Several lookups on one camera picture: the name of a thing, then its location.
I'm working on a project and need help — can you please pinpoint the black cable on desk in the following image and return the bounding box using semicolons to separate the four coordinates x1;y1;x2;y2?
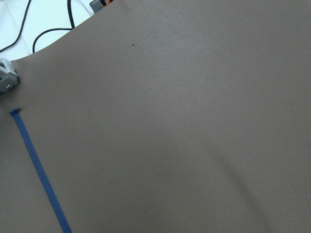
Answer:
0;0;73;54

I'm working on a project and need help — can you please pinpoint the aluminium frame post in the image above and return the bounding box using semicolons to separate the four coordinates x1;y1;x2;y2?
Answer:
0;58;20;95

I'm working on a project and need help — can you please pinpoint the thick black braided cable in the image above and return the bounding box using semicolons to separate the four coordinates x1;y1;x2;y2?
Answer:
67;0;76;29

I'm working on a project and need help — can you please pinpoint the short centre blue tape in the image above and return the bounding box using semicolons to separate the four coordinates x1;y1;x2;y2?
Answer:
10;108;72;233

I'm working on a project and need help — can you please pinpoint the orange grey connector block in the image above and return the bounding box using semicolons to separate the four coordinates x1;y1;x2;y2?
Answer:
89;0;113;13

